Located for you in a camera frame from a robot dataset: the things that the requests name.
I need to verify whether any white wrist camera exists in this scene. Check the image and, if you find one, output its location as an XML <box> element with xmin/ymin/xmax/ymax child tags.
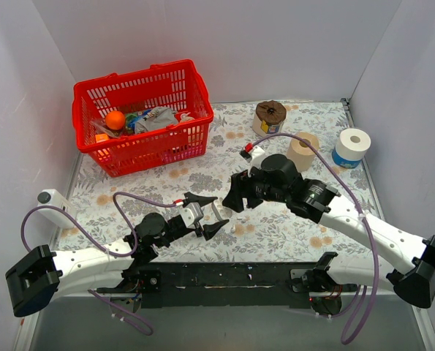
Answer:
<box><xmin>240</xmin><ymin>143</ymin><xmax>267</xmax><ymax>170</ymax></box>
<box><xmin>176</xmin><ymin>200</ymin><xmax>204</xmax><ymax>230</ymax></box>

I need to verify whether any grey crumpled snack bag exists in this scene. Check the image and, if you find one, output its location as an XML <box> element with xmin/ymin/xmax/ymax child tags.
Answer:
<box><xmin>134</xmin><ymin>107</ymin><xmax>178</xmax><ymax>134</ymax></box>

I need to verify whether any brown topped paper roll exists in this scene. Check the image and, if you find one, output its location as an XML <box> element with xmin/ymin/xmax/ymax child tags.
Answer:
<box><xmin>252</xmin><ymin>100</ymin><xmax>287</xmax><ymax>137</ymax></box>

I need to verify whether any small orange box in basket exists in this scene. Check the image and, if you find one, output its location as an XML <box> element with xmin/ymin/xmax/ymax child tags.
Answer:
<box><xmin>95</xmin><ymin>133</ymin><xmax>110</xmax><ymax>143</ymax></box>

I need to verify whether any white oval earbud charging case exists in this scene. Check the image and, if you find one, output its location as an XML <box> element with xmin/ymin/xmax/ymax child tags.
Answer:
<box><xmin>211</xmin><ymin>203</ymin><xmax>223</xmax><ymax>221</ymax></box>

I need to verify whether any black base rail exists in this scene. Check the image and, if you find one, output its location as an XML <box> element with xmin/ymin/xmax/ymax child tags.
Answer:
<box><xmin>96</xmin><ymin>262</ymin><xmax>344</xmax><ymax>310</ymax></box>

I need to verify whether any beige toilet paper roll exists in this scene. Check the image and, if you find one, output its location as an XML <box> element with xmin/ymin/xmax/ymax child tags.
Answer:
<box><xmin>286</xmin><ymin>132</ymin><xmax>319</xmax><ymax>173</ymax></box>

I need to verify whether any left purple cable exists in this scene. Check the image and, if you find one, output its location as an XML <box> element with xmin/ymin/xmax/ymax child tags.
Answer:
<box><xmin>20</xmin><ymin>191</ymin><xmax>184</xmax><ymax>336</ymax></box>

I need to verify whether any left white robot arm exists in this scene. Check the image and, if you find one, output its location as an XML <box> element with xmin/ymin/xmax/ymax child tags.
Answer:
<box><xmin>5</xmin><ymin>192</ymin><xmax>229</xmax><ymax>317</ymax></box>

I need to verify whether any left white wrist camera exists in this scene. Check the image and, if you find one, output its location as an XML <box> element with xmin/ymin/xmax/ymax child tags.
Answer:
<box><xmin>176</xmin><ymin>200</ymin><xmax>204</xmax><ymax>230</ymax></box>

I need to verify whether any white box with grey knob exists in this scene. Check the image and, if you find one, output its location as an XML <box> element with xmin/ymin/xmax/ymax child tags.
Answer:
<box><xmin>37</xmin><ymin>189</ymin><xmax>77</xmax><ymax>230</ymax></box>

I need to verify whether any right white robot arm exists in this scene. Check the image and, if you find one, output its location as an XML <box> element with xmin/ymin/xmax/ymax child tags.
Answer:
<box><xmin>223</xmin><ymin>147</ymin><xmax>435</xmax><ymax>309</ymax></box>

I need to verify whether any white toilet roll blue wrap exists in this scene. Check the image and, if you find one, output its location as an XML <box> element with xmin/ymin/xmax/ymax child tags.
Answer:
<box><xmin>332</xmin><ymin>128</ymin><xmax>371</xmax><ymax>169</ymax></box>

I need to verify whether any floral patterned table mat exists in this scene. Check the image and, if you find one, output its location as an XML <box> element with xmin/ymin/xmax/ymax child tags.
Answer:
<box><xmin>56</xmin><ymin>100</ymin><xmax>377</xmax><ymax>262</ymax></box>

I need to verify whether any red plastic shopping basket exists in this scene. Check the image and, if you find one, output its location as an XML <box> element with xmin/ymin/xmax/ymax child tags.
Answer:
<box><xmin>72</xmin><ymin>59</ymin><xmax>213</xmax><ymax>177</ymax></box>

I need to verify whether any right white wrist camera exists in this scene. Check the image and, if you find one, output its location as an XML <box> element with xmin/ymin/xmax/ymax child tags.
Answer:
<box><xmin>240</xmin><ymin>143</ymin><xmax>267</xmax><ymax>170</ymax></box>

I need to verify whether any orange fruit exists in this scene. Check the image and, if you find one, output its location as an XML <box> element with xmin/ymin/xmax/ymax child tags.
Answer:
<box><xmin>105</xmin><ymin>110</ymin><xmax>126</xmax><ymax>131</ymax></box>

